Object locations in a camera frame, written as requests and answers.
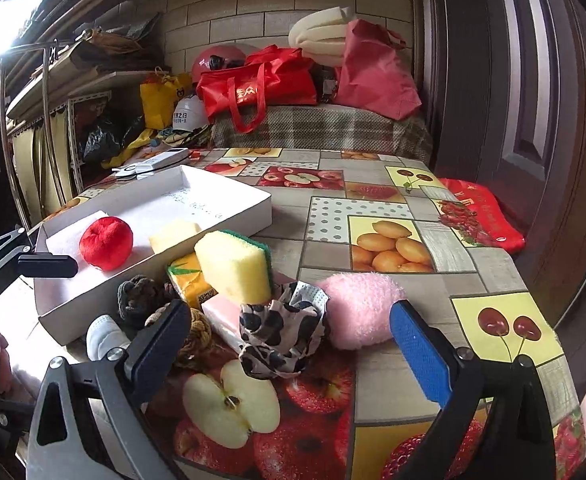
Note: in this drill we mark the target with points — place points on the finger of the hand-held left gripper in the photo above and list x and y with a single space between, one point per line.
48 266

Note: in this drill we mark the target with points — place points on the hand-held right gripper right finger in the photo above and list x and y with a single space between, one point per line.
418 355

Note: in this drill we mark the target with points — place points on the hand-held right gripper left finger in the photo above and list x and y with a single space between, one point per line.
160 345

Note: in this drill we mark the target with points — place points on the pink tissue packet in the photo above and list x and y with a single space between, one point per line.
220 317

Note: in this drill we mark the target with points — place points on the yellow tissue packet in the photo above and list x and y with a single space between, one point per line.
188 282

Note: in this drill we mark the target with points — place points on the pink fluffy plush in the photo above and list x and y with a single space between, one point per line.
358 310

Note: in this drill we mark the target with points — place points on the yellow sponge with green pad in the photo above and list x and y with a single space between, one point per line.
233 267

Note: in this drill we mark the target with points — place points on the cow print cloth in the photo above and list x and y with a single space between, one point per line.
278 335

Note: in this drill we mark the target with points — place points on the white cardboard box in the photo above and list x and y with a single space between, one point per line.
173 200

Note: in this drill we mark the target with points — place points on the dark scrunchie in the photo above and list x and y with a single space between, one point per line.
135 300

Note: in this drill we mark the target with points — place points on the red plush apple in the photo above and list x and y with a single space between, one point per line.
105 242

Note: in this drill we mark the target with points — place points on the pale yellow sponge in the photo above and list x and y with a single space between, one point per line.
173 235

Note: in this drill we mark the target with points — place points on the white round charger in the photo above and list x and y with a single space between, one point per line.
130 171

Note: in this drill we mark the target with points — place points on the fruit print tablecloth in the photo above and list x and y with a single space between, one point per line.
323 270

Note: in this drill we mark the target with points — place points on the black plastic bag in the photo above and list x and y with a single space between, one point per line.
100 142

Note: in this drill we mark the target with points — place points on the chrome tube rack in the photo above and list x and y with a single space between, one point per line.
4 135

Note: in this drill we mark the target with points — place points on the yellow cloth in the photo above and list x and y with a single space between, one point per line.
133 147

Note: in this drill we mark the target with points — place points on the white power bank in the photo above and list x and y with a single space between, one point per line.
165 160

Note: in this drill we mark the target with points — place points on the metal shelf rack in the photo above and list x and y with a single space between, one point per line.
75 110

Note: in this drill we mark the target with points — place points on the yellow bag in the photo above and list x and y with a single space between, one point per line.
158 102

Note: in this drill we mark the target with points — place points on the white helmet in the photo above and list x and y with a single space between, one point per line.
189 112

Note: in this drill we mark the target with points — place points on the plaid blanket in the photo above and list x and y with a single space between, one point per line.
323 132

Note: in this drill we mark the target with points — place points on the pink helmet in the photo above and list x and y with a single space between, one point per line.
205 62

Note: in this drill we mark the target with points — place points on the brown door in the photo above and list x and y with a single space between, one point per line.
523 110

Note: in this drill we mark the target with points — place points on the pink-red fabric bag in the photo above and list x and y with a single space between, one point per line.
378 75

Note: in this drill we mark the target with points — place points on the red tote bag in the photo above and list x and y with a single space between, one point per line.
263 80

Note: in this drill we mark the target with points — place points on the cream foam roll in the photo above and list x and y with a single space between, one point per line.
318 35

